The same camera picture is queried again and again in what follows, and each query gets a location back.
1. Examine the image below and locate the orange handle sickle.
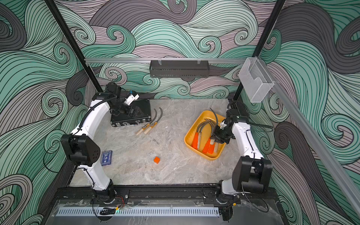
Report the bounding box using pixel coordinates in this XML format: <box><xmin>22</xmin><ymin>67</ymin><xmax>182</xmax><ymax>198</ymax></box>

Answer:
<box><xmin>191</xmin><ymin>129</ymin><xmax>198</xmax><ymax>150</ymax></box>
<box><xmin>208</xmin><ymin>142</ymin><xmax>215</xmax><ymax>154</ymax></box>
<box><xmin>202</xmin><ymin>122</ymin><xmax>215</xmax><ymax>153</ymax></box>

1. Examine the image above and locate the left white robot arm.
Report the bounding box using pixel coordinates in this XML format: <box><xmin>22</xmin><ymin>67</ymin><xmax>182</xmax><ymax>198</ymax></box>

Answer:
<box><xmin>61</xmin><ymin>82</ymin><xmax>139</xmax><ymax>203</ymax></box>

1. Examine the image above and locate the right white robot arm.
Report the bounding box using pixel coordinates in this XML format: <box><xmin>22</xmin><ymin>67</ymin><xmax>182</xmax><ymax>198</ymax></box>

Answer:
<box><xmin>210</xmin><ymin>100</ymin><xmax>274</xmax><ymax>196</ymax></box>

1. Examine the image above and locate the black ribbed storage case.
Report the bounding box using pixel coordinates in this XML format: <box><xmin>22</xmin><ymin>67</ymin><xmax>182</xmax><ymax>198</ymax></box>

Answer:
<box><xmin>110</xmin><ymin>99</ymin><xmax>152</xmax><ymax>127</ymax></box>

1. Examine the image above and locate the yellow plastic tray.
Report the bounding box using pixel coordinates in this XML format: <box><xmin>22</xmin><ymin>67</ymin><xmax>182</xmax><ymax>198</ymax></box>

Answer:
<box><xmin>184</xmin><ymin>110</ymin><xmax>227</xmax><ymax>161</ymax></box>

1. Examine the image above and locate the small orange block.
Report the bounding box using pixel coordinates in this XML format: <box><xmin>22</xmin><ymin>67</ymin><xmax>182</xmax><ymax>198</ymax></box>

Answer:
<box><xmin>154</xmin><ymin>157</ymin><xmax>160</xmax><ymax>164</ymax></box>

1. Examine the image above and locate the blue card pack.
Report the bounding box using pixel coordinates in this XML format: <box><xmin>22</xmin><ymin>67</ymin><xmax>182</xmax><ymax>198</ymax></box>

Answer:
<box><xmin>100</xmin><ymin>150</ymin><xmax>113</xmax><ymax>167</ymax></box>

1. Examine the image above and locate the wooden handle sickle with label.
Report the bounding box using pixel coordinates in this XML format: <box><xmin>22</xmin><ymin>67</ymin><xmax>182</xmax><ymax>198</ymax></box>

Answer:
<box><xmin>136</xmin><ymin>109</ymin><xmax>158</xmax><ymax>136</ymax></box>

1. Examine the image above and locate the black wall shelf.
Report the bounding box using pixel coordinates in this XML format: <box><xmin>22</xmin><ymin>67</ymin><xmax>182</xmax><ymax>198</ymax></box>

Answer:
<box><xmin>149</xmin><ymin>60</ymin><xmax>210</xmax><ymax>79</ymax></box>

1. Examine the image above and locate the clear acrylic wall holder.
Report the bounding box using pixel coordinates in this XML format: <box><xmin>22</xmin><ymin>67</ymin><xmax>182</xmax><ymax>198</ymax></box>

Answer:
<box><xmin>239</xmin><ymin>57</ymin><xmax>274</xmax><ymax>103</ymax></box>

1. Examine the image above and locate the white slotted cable duct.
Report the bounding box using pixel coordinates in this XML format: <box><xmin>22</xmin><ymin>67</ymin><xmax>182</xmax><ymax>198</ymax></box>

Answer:
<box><xmin>55</xmin><ymin>207</ymin><xmax>220</xmax><ymax>217</ymax></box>

